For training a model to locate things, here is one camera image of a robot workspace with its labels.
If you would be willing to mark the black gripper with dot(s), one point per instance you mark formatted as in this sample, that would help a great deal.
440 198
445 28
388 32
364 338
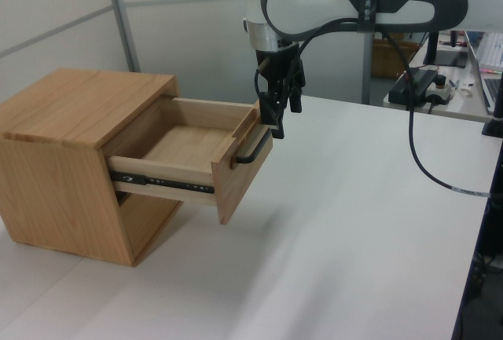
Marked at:
277 67

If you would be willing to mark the silver laptop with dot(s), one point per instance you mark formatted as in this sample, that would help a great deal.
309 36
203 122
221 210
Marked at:
491 88

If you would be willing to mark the white tape roll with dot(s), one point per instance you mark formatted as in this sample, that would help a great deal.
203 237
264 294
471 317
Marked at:
465 92

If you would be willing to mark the grey partition post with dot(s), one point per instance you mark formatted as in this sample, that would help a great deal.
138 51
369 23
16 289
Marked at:
122 14

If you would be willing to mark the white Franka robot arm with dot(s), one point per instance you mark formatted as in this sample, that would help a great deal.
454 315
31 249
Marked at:
298 2

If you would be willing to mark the black power unit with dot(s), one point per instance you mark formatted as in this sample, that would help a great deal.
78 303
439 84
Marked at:
412 88

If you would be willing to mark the light wooden cabinet shell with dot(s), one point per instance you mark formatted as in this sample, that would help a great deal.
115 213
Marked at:
59 198

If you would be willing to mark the small scissors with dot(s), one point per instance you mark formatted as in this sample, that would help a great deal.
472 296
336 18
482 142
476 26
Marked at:
456 84

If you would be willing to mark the emergency stop button box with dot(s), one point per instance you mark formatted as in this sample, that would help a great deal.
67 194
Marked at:
440 90

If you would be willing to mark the black monitor stand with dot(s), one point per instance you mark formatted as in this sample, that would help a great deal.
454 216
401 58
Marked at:
432 45

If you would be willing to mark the brown cardboard box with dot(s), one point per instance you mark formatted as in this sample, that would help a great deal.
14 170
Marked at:
389 61

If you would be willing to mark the grey office desk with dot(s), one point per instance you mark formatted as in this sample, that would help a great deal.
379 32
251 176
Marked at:
467 108

